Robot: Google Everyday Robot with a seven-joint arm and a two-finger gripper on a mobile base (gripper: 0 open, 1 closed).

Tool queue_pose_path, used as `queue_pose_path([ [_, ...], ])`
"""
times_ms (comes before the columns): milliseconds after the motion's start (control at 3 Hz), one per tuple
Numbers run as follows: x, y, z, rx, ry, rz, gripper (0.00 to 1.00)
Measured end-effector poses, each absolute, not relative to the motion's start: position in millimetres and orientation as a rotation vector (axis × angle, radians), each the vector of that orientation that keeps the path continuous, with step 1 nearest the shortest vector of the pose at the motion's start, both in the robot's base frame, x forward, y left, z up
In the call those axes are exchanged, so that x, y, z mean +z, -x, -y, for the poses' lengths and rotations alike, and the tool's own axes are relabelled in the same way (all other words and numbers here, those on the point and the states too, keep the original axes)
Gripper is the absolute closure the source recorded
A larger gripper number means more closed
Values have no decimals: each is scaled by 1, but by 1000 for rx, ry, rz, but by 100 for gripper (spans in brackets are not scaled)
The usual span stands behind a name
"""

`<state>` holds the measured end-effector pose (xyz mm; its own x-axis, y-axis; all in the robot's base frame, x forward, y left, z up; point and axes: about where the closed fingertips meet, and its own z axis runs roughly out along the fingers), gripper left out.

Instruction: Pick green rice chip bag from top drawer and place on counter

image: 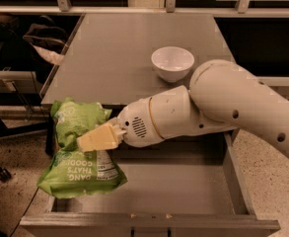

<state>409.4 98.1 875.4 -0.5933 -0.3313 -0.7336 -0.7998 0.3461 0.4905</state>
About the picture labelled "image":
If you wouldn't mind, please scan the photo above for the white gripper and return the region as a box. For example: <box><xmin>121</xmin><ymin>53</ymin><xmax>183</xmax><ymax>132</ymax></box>
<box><xmin>77</xmin><ymin>98</ymin><xmax>163</xmax><ymax>152</ymax></box>

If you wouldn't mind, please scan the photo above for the green rice chip bag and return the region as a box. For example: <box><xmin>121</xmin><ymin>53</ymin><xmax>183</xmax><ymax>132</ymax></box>
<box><xmin>36</xmin><ymin>98</ymin><xmax>127</xmax><ymax>198</ymax></box>

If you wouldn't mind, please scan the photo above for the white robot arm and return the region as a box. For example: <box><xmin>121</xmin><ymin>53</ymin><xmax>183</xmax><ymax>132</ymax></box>
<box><xmin>77</xmin><ymin>59</ymin><xmax>289</xmax><ymax>159</ymax></box>

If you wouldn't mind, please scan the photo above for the grey cabinet with counter top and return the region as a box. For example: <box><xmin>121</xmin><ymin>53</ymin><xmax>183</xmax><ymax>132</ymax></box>
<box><xmin>42</xmin><ymin>13</ymin><xmax>233</xmax><ymax>107</ymax></box>

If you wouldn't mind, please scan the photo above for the open grey top drawer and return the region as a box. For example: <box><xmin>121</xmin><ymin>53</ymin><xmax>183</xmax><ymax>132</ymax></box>
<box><xmin>20</xmin><ymin>132</ymin><xmax>280</xmax><ymax>237</ymax></box>

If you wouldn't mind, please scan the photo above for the dark bag with white lining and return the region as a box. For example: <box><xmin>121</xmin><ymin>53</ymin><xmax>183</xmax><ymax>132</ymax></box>
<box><xmin>23</xmin><ymin>15</ymin><xmax>69</xmax><ymax>65</ymax></box>

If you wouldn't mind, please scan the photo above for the white ceramic bowl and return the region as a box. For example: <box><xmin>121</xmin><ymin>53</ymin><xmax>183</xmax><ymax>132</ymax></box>
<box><xmin>151</xmin><ymin>46</ymin><xmax>195</xmax><ymax>83</ymax></box>

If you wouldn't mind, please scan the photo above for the black office chair base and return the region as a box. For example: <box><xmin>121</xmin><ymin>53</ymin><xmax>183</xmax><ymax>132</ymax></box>
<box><xmin>0</xmin><ymin>167</ymin><xmax>12</xmax><ymax>183</ymax></box>

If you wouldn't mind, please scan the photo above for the grey side desk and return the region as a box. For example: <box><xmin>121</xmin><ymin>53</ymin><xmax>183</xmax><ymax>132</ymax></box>
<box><xmin>0</xmin><ymin>71</ymin><xmax>42</xmax><ymax>94</ymax></box>

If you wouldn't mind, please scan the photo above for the black floor cable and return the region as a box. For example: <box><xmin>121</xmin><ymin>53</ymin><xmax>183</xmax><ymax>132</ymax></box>
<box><xmin>9</xmin><ymin>163</ymin><xmax>54</xmax><ymax>237</ymax></box>

